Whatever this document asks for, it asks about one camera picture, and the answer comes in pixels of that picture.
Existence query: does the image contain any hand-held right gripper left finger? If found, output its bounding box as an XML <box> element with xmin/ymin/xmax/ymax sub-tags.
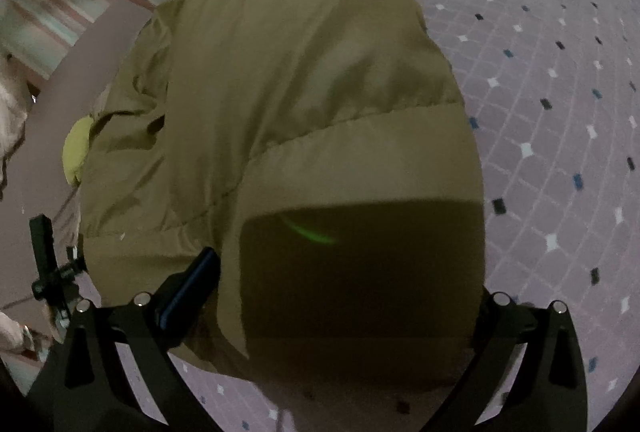
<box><xmin>30</xmin><ymin>247</ymin><xmax>221</xmax><ymax>432</ymax></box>

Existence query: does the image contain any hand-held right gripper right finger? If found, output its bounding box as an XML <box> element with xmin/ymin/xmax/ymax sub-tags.
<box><xmin>420</xmin><ymin>287</ymin><xmax>588</xmax><ymax>432</ymax></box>

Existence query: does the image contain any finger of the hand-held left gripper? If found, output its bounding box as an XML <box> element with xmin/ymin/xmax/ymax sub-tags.
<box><xmin>29</xmin><ymin>213</ymin><xmax>87</xmax><ymax>343</ymax></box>

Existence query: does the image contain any olive fleece-lined jacket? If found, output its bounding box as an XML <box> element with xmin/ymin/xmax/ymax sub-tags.
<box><xmin>80</xmin><ymin>0</ymin><xmax>486</xmax><ymax>393</ymax></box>

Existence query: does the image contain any yellow-green cushion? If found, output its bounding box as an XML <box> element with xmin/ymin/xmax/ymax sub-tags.
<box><xmin>62</xmin><ymin>115</ymin><xmax>96</xmax><ymax>185</ymax></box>

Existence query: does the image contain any pale cloth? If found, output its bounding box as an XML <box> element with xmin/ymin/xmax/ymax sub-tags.
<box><xmin>0</xmin><ymin>55</ymin><xmax>28</xmax><ymax>200</ymax></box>

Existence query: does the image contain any purple dotted bed sheet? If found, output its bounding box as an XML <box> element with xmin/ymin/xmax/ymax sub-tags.
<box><xmin>135</xmin><ymin>0</ymin><xmax>640</xmax><ymax>432</ymax></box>

